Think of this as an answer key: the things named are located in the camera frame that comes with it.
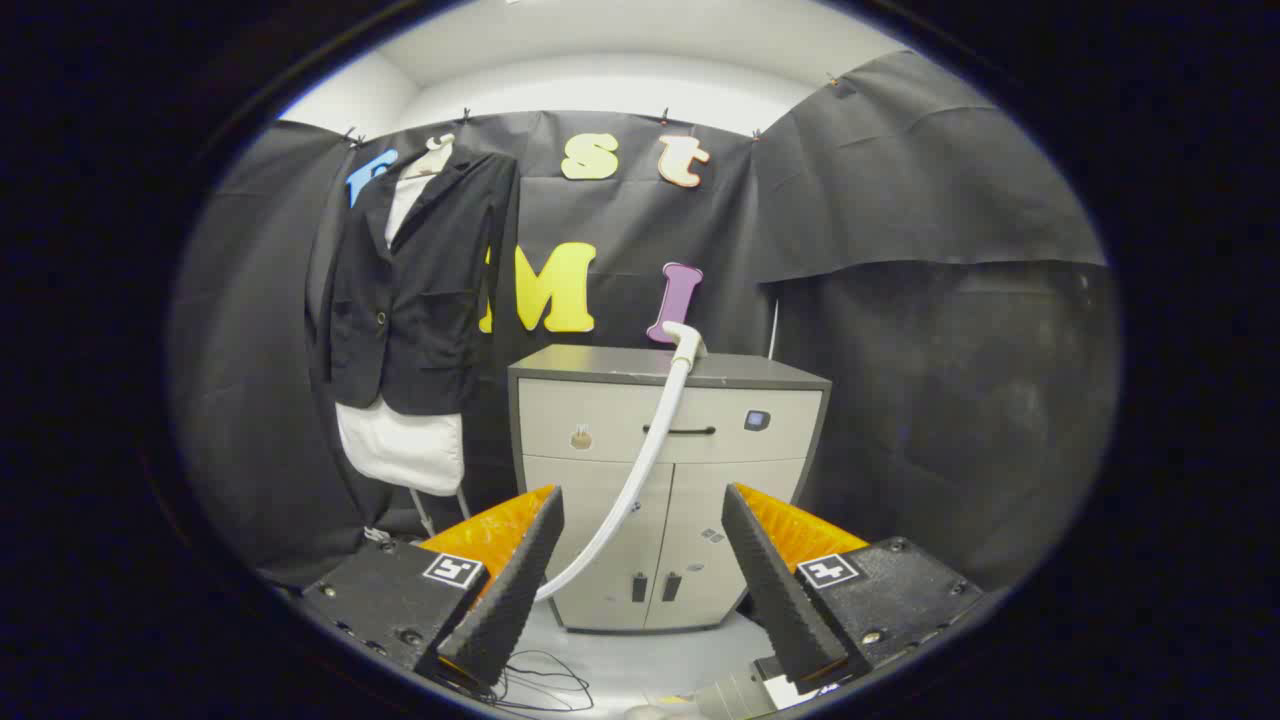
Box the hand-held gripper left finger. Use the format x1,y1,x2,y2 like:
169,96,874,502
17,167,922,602
300,484,566,691

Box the black suit jacket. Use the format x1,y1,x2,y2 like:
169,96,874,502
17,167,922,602
305,148,521,417

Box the white garment steamer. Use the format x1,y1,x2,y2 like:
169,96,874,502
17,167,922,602
535,320,708,603

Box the grey cabinet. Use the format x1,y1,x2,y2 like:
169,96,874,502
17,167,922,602
507,344,833,633

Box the thin black cable loop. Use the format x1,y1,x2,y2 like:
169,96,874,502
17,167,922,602
488,648,597,713

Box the metal mannequin stand legs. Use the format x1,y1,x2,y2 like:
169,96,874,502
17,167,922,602
362,486,473,546

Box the black backdrop cloth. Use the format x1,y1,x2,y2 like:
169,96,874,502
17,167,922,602
170,50,1121,591

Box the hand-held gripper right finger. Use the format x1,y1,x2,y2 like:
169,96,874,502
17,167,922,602
722,483,986,691

